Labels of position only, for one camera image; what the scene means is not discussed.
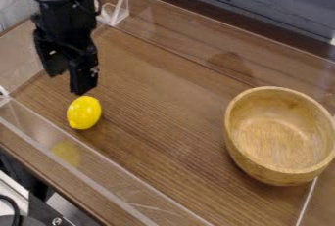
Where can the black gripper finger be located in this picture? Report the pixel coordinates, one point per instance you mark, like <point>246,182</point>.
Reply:
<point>83,74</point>
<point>52,60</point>

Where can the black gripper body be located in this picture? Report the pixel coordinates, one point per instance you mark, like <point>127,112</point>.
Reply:
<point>63,26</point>

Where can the yellow lemon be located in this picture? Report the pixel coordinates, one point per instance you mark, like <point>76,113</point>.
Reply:
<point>83,113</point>

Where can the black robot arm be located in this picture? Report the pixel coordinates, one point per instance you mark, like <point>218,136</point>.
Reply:
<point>64,23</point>

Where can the brown wooden bowl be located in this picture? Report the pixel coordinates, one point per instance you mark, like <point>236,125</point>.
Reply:
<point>279,135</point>

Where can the clear acrylic corner bracket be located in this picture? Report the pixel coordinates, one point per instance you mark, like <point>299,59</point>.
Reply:
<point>111,13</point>

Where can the clear acrylic enclosure wall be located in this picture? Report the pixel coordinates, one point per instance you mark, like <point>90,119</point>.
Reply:
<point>150,166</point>

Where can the black metal table frame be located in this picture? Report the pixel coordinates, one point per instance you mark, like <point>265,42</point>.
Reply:
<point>36,199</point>

